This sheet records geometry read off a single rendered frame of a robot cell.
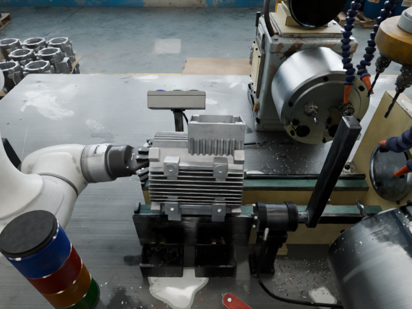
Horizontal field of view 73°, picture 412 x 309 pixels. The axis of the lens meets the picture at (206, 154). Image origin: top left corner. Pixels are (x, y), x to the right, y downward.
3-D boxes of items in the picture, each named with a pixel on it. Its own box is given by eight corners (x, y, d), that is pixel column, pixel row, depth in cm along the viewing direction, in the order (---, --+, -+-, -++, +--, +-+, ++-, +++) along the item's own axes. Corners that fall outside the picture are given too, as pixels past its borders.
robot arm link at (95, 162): (89, 137, 66) (113, 134, 65) (104, 164, 72) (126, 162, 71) (76, 163, 59) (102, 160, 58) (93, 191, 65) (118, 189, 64)
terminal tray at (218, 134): (239, 143, 69) (240, 114, 67) (243, 157, 59) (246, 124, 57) (190, 142, 69) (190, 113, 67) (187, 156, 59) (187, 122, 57)
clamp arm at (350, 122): (314, 216, 59) (358, 115, 42) (319, 228, 57) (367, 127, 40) (298, 216, 59) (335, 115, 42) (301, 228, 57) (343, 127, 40)
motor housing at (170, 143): (234, 191, 78) (238, 125, 72) (241, 230, 60) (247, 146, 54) (164, 189, 78) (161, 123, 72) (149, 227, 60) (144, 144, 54)
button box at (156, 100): (205, 110, 88) (205, 92, 87) (205, 108, 81) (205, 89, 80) (151, 110, 88) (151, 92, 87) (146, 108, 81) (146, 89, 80)
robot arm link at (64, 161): (105, 165, 73) (89, 205, 63) (50, 170, 74) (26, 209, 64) (89, 132, 66) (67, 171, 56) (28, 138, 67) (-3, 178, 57)
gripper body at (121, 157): (103, 162, 59) (145, 159, 58) (113, 138, 66) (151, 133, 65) (115, 186, 64) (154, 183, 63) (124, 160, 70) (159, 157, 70)
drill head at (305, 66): (321, 94, 113) (341, 29, 96) (357, 153, 86) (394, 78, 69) (260, 93, 113) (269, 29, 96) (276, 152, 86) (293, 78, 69)
